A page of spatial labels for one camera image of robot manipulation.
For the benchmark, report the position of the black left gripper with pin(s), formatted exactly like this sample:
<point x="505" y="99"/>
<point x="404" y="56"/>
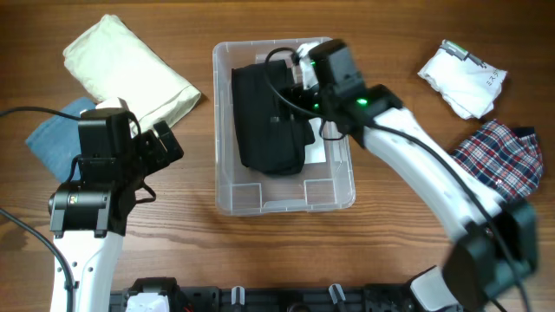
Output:
<point x="159" y="158"/>

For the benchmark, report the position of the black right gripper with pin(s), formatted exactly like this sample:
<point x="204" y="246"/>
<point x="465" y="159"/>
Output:
<point x="297" y="94"/>

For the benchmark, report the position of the black garment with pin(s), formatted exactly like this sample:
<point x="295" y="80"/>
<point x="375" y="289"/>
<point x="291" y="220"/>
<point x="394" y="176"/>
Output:
<point x="271" y="137"/>

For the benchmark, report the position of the white cloth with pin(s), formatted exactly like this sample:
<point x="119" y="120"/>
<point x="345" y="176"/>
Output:
<point x="467" y="84"/>

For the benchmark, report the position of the plaid checkered shorts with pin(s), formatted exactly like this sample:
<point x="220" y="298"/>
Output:
<point x="506" y="159"/>

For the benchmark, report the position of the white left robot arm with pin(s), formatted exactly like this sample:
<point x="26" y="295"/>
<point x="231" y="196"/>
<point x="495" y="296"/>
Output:
<point x="88" y="215"/>

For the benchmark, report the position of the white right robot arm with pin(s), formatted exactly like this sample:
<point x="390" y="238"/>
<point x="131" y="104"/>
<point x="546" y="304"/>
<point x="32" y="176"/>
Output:
<point x="494" y="241"/>

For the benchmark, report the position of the clear plastic container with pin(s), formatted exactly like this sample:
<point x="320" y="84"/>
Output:
<point x="326" y="182"/>

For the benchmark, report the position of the folded blue jeans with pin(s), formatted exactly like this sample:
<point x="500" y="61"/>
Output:
<point x="56" y="142"/>

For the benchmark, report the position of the folded cream cloth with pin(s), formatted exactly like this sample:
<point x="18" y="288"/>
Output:
<point x="111" y="61"/>

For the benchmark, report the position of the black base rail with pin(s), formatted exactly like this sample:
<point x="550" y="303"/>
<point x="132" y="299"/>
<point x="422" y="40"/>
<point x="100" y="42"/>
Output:
<point x="367" y="298"/>

